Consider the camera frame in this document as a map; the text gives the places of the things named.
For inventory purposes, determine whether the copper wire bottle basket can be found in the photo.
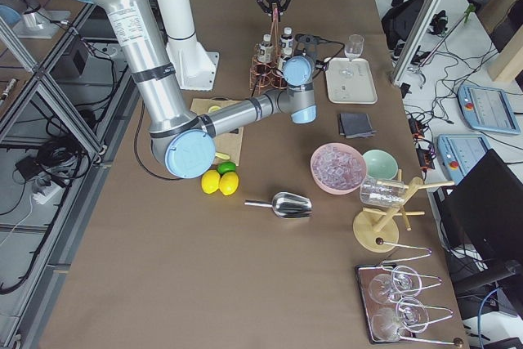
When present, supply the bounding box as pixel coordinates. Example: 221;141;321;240
249;4;283;96

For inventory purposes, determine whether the clear wine glass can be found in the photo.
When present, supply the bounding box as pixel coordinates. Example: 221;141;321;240
341;34;364;78

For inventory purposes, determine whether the white rabbit tray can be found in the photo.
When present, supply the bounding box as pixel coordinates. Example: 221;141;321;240
325;58;378;105

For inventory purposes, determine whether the grey folded cloth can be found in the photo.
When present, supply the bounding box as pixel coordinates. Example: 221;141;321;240
338;113;376;139

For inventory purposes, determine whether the yellow lemon half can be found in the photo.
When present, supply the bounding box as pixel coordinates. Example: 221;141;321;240
208;105;221;114

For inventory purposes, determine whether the bamboo cutting board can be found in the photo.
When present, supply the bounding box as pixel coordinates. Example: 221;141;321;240
190;98;244;166

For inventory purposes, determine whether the pink bowl of ice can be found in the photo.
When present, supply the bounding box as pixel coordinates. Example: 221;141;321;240
310;143;367;195

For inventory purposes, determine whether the yellow plastic knife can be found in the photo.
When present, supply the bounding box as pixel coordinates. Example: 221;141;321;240
215;152;230;160

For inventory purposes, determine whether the green empty bowl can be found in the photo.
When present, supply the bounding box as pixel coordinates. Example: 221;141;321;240
363;150;399;180

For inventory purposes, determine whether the green lime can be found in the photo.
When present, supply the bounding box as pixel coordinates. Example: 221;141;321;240
217;161;236;176

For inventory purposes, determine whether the clear glass jar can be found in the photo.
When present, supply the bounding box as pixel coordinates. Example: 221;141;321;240
360;177;408;208

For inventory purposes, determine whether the steel ice scoop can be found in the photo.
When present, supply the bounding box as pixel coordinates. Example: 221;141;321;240
244;191;312;219

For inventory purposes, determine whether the blue teach pendant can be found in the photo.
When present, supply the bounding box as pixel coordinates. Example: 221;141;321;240
458;83;521;135
437;134;491;184

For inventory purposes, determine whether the wooden glass drying rack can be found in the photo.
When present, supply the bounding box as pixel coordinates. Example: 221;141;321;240
352;177;454;253

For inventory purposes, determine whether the black office chair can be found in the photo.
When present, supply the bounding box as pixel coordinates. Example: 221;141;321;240
433;150;522;300

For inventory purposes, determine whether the upturned wine glass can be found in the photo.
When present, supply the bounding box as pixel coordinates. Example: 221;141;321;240
369;266;421;304
370;297;429;342

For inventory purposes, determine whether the black mirror tray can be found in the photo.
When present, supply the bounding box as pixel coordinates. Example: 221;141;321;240
354;261;465;345

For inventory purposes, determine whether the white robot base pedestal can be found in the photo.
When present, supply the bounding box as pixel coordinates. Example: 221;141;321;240
157;0;219;92

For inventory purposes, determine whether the aluminium frame post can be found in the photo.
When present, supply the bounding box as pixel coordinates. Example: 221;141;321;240
390;0;441;87

